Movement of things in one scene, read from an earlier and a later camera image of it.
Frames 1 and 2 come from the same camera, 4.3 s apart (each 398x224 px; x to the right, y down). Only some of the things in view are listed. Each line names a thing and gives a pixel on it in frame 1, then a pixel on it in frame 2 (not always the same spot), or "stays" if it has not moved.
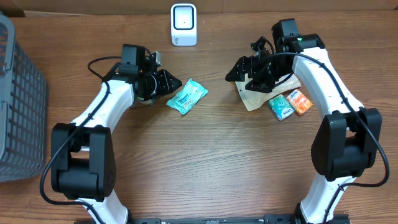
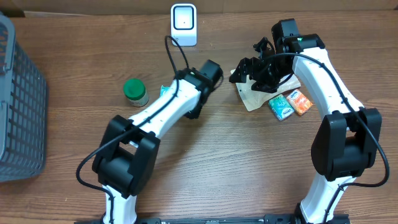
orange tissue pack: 299,101 stays
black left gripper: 158,82 to 195,112
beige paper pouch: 254,99 stays
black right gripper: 244,66 stays
